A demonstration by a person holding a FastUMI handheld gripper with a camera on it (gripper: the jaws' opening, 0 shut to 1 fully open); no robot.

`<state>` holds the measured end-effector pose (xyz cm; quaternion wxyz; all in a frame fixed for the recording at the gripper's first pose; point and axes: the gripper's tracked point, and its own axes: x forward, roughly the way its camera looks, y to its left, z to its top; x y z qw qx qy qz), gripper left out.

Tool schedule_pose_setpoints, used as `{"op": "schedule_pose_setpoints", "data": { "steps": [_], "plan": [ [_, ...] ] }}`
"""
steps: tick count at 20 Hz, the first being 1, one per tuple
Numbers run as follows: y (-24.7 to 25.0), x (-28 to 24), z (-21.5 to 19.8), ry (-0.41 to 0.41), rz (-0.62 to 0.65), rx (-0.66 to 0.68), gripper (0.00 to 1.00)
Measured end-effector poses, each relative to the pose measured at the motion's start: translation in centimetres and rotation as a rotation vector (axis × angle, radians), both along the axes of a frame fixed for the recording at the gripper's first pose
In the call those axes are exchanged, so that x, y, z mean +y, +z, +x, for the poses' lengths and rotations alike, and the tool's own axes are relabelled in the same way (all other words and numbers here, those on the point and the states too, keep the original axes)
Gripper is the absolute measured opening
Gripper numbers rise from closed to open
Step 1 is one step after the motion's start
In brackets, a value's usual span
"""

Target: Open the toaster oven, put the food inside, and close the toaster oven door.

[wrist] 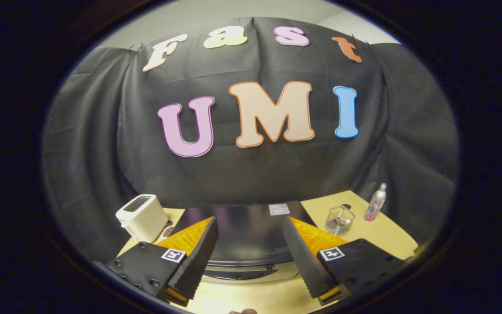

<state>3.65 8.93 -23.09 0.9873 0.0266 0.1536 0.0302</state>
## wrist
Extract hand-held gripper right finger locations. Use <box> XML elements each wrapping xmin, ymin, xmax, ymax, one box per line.
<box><xmin>282</xmin><ymin>216</ymin><xmax>408</xmax><ymax>306</ymax></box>

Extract white pop-up toaster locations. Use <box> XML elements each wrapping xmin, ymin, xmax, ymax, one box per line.
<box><xmin>115</xmin><ymin>194</ymin><xmax>169</xmax><ymax>243</ymax></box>

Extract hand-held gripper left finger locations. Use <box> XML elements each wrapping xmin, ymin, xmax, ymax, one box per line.
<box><xmin>103</xmin><ymin>217</ymin><xmax>219</xmax><ymax>307</ymax></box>

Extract clear wire-lined square holder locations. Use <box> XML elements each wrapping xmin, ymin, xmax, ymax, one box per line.
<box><xmin>325</xmin><ymin>205</ymin><xmax>356</xmax><ymax>236</ymax></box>

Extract black toaster oven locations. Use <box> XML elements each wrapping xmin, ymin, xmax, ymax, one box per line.
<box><xmin>170</xmin><ymin>201</ymin><xmax>317</xmax><ymax>282</ymax></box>

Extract black backdrop cloth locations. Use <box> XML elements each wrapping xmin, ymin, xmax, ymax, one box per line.
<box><xmin>42</xmin><ymin>17</ymin><xmax>460</xmax><ymax>262</ymax></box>

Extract silver bottle with red label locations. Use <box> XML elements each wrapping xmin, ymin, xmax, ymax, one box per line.
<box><xmin>364</xmin><ymin>183</ymin><xmax>387</xmax><ymax>222</ymax></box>

